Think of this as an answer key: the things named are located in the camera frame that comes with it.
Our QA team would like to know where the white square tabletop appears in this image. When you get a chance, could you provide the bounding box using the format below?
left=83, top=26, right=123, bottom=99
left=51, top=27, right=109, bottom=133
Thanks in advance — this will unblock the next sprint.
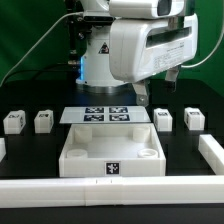
left=59, top=123, right=166, bottom=178

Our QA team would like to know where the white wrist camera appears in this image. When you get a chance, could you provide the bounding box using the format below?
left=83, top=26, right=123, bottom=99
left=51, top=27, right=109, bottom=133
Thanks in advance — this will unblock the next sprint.
left=109, top=0, right=185, bottom=19

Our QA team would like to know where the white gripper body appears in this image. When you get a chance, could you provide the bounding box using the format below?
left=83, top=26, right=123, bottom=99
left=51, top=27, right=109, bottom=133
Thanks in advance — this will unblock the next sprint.
left=109, top=14, right=198, bottom=82

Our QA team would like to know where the black cable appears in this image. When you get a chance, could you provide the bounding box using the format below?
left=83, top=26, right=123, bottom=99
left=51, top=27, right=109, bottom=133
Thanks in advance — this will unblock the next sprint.
left=3, top=65, right=81, bottom=86

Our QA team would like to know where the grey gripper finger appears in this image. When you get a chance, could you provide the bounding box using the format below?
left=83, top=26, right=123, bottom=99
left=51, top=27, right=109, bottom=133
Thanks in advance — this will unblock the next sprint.
left=132, top=80, right=149, bottom=107
left=165, top=65, right=181, bottom=91

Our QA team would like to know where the white right obstacle bar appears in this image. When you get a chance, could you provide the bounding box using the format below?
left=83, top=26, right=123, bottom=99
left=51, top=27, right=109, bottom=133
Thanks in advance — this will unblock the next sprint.
left=198, top=134, right=224, bottom=175

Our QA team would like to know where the white marker plate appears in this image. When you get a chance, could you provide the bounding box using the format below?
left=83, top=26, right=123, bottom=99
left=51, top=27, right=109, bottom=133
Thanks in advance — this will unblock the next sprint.
left=60, top=106, right=150, bottom=124

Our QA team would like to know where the white cable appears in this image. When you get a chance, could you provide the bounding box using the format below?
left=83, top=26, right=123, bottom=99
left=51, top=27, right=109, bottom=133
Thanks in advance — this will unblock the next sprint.
left=0, top=11, right=84, bottom=88

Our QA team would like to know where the white obstacle bar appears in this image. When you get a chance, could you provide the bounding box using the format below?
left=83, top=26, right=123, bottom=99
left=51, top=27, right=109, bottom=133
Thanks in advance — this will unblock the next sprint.
left=0, top=138, right=6, bottom=162
left=198, top=134, right=224, bottom=175
left=0, top=176, right=224, bottom=208

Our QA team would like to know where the white left obstacle bar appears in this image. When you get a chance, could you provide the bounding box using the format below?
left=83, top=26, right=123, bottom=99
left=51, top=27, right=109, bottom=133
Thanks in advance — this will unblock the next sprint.
left=0, top=138, right=6, bottom=162

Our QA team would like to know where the white front obstacle bar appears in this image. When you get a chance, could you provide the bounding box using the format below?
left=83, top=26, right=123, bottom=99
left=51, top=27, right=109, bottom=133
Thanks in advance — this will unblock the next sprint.
left=0, top=176, right=224, bottom=208

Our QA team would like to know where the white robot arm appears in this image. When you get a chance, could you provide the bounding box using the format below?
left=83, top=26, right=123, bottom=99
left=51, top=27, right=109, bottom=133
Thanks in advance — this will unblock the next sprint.
left=79, top=0, right=198, bottom=106

